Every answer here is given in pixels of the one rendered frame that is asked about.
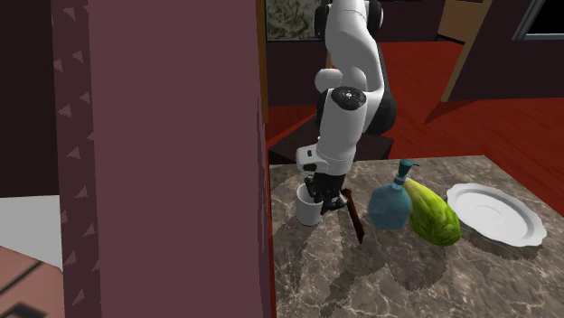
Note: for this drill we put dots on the green bumpy gourd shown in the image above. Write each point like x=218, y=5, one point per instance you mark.
x=434, y=218

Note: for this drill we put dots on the dark framed window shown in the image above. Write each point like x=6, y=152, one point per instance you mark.
x=542, y=17

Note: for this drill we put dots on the white cup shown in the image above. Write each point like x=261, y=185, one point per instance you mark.
x=307, y=213

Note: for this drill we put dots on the white scalloped plate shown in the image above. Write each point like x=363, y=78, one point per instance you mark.
x=493, y=213

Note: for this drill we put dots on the teal soap dispenser bottle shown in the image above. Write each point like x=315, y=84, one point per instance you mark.
x=389, y=207

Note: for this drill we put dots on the framed wall picture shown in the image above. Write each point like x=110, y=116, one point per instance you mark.
x=288, y=20

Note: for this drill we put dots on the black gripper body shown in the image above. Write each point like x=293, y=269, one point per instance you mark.
x=327, y=187

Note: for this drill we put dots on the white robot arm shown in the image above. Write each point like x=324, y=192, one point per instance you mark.
x=348, y=48

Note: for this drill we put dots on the tan wooden door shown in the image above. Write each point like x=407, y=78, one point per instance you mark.
x=462, y=26

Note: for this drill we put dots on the brown knife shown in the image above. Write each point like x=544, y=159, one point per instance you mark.
x=355, y=217

